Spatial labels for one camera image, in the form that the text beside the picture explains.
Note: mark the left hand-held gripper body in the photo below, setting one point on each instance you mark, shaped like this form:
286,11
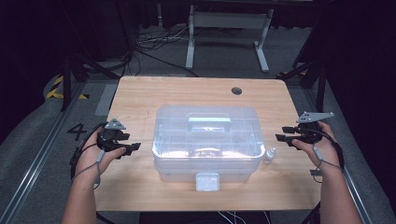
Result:
109,140

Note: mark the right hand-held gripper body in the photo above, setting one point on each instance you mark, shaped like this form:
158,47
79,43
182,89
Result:
309,132

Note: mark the small white dropper bottle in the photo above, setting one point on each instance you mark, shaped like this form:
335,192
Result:
269,156

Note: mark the clear plastic storage box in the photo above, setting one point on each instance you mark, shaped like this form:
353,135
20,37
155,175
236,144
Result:
205,143

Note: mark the person's right hand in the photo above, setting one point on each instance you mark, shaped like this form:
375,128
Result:
325,152

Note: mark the person's left hand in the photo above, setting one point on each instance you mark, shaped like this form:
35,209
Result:
90,158

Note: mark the black metal stand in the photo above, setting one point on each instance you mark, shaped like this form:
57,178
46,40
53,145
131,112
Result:
320,90
66,84

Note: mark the grey metal table frame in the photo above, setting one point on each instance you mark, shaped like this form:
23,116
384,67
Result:
229,20

